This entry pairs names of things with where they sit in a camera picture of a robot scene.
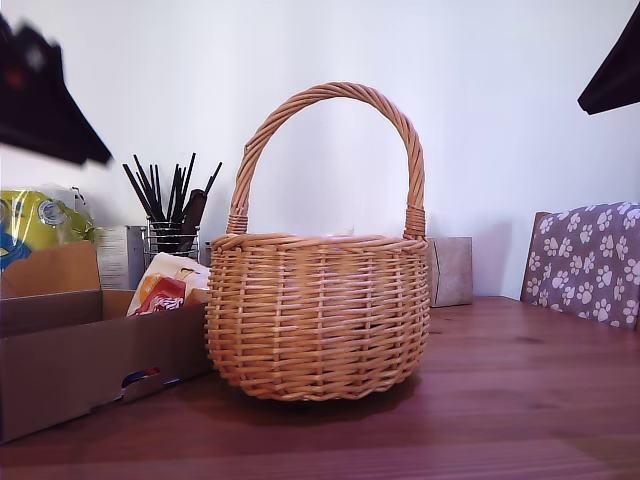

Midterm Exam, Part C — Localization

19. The orange red white snack bag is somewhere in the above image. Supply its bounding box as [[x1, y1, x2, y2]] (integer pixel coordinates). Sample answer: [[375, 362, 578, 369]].
[[125, 252, 211, 317]]

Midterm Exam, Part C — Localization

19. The brown cardboard box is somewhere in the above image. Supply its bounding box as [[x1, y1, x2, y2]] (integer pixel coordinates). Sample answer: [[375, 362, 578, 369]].
[[0, 239, 214, 445]]

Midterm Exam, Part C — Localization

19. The yellow plastic wrapped pack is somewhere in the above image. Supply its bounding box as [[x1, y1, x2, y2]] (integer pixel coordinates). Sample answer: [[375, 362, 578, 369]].
[[0, 188, 96, 271]]

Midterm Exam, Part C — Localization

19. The black stick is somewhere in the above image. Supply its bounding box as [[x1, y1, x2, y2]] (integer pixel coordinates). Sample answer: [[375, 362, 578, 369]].
[[167, 164, 180, 224], [154, 164, 167, 224], [133, 154, 165, 224], [202, 160, 225, 199], [175, 152, 198, 224], [123, 163, 160, 225]]

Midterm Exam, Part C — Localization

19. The white printed carton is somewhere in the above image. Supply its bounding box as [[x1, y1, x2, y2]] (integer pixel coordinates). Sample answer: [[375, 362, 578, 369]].
[[94, 225, 130, 291]]

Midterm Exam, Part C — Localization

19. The grey metal container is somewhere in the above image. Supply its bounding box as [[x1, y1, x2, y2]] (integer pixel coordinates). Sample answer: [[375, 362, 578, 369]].
[[124, 224, 151, 290]]

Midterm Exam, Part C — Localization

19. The paw print cloth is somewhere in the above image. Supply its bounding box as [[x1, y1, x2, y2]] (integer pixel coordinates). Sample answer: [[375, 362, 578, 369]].
[[527, 201, 640, 332]]

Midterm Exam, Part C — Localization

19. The wire utensil holder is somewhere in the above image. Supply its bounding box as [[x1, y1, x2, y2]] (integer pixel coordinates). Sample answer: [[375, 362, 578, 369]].
[[144, 219, 201, 274]]

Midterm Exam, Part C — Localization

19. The brown wooden utensil handle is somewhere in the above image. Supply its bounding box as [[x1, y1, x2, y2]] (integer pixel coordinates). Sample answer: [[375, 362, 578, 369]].
[[180, 188, 209, 251]]

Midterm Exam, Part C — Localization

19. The woven wicker basket with handle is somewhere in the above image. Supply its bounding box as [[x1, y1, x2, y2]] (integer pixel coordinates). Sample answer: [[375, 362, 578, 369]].
[[203, 82, 432, 403]]

